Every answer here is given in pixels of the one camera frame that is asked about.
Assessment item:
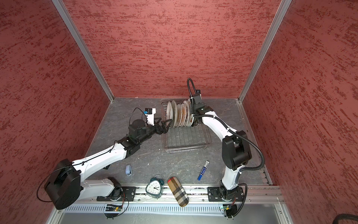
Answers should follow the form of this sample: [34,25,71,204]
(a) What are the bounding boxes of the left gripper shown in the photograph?
[137,116,172,144]

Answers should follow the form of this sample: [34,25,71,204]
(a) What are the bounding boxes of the plain white plate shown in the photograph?
[171,100,178,128]

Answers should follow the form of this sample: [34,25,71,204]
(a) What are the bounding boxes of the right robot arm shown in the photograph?
[187,78,265,201]

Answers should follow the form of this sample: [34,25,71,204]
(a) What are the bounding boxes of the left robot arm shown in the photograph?
[44,118,172,210]

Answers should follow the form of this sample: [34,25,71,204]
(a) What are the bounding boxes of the white plate red text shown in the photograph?
[166,101,174,128]

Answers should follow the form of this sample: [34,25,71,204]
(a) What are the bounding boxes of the small sunburst plate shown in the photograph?
[175,104,182,127]

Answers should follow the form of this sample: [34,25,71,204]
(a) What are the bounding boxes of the watermelon pattern plate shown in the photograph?
[187,99,194,127]

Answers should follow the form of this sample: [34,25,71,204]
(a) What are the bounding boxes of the white plate red dots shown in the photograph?
[183,100,190,127]

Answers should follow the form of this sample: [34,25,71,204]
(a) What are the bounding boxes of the blue marker pen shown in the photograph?
[197,161,210,181]

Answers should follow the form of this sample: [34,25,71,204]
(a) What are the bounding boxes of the small light blue object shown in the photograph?
[125,164,132,176]

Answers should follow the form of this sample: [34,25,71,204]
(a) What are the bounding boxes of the teal alarm clock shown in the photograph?
[145,175,164,199]

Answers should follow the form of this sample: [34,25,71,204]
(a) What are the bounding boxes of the plaid cylindrical case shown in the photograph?
[167,177,189,207]

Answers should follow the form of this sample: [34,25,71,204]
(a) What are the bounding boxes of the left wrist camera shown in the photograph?
[144,108,156,126]

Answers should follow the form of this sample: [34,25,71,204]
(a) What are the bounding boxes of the wire dish rack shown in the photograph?
[161,99,212,153]

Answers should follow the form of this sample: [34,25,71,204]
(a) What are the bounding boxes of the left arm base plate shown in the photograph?
[97,186,137,202]

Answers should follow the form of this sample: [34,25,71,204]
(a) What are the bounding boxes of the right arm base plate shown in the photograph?
[208,186,244,202]

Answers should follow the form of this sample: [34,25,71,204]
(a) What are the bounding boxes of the aluminium front rail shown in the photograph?
[70,185,286,205]

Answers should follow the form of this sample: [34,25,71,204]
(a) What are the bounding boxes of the black corrugated cable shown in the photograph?
[332,213,358,224]

